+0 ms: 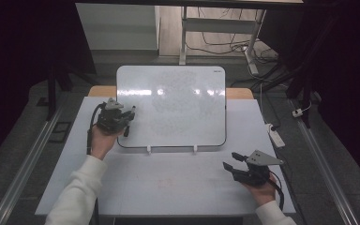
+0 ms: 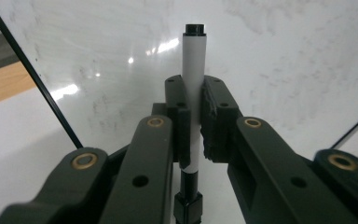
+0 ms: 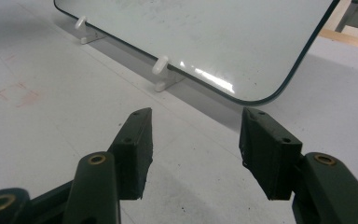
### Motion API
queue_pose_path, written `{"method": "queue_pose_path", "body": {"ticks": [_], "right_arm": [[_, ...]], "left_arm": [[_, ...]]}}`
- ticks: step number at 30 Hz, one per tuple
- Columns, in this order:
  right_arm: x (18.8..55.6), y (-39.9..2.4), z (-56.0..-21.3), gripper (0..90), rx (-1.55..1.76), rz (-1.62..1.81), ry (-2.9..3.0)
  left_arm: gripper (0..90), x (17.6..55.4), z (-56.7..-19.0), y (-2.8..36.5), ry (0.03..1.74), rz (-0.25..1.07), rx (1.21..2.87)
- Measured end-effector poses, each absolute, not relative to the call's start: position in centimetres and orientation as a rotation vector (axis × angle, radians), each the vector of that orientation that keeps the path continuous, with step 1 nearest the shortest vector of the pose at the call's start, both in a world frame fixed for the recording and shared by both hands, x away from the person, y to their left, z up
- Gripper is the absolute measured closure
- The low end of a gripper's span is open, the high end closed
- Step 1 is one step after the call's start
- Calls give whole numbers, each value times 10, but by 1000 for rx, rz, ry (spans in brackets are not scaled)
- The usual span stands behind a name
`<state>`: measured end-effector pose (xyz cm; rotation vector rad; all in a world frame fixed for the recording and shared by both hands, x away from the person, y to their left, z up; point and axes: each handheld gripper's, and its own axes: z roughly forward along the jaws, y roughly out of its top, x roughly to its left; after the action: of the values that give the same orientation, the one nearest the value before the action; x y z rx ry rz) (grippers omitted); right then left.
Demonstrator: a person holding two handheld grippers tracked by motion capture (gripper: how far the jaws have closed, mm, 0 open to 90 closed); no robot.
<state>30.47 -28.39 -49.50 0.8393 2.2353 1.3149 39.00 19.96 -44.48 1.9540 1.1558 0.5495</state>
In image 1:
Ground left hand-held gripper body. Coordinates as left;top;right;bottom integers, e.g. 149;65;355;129
96;97;129;136

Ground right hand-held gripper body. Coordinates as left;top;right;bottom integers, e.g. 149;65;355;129
232;149;285;188

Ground black and white marker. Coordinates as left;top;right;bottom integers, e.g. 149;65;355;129
123;105;137;138

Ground white whiteboard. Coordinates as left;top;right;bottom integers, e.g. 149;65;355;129
115;65;228;149

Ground person's right hand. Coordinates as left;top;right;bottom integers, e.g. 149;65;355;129
243;172;278;207

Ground person's left hand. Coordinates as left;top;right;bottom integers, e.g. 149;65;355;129
89;124;126;161

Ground wooden board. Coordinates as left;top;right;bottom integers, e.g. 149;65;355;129
87;85;255;100

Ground white power strip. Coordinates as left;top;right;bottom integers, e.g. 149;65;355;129
264;123;286;149

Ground black metal stand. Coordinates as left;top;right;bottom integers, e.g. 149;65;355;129
256;55;315;129
37;46;98;122

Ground white panel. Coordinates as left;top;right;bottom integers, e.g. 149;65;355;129
75;3;159;52

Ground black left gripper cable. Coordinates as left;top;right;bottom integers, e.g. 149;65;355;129
86;102;107;225

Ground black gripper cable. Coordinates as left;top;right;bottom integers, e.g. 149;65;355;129
267;170;286;212
86;102;107;225

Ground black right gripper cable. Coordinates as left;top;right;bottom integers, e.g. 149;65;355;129
267;170;286;212

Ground black rectangular floor frame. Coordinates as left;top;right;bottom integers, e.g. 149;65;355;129
48;121;72;144

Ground aluminium rail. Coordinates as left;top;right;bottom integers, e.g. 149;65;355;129
288;98;360;225
0;93;68;225

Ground black floor cables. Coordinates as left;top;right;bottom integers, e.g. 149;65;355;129
186;7;279;65

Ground white desk frame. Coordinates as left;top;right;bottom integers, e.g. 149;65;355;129
179;6;267;76

